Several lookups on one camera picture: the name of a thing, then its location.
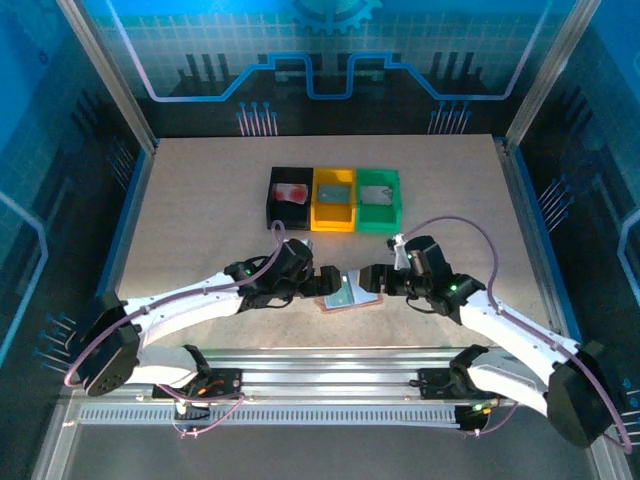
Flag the tan leather card holder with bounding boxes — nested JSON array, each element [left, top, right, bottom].
[[317, 288, 385, 316]]

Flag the teal VIP card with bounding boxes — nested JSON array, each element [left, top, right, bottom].
[[318, 184, 351, 205]]

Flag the grey card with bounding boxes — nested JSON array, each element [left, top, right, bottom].
[[359, 185, 394, 206]]

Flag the green plastic bin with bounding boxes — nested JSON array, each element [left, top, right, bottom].
[[354, 168, 403, 234]]

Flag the yellow plastic bin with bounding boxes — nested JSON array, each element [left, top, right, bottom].
[[310, 168, 359, 234]]

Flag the black plastic bin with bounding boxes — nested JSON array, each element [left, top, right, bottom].
[[264, 166, 316, 231]]

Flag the small black controller box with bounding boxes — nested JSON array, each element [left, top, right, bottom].
[[172, 394, 212, 429], [454, 404, 494, 432]]

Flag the blue table edge strip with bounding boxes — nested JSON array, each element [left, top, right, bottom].
[[92, 147, 154, 351]]

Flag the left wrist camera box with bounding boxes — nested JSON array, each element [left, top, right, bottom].
[[277, 238, 315, 274]]

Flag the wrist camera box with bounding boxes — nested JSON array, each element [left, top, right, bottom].
[[387, 233, 451, 276], [277, 238, 315, 274]]

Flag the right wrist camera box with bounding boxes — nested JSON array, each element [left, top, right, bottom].
[[387, 233, 451, 276]]

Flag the aluminium frame rail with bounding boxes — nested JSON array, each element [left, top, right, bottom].
[[62, 347, 601, 407]]

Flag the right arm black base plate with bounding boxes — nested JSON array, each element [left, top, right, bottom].
[[418, 367, 510, 401]]

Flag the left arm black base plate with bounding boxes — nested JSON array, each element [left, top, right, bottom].
[[152, 367, 245, 401]]

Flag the slotted grey cable duct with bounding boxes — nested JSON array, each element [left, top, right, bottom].
[[78, 405, 462, 426]]

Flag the aluminium corner post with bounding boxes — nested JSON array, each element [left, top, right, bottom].
[[502, 0, 604, 154], [53, 0, 160, 154]]

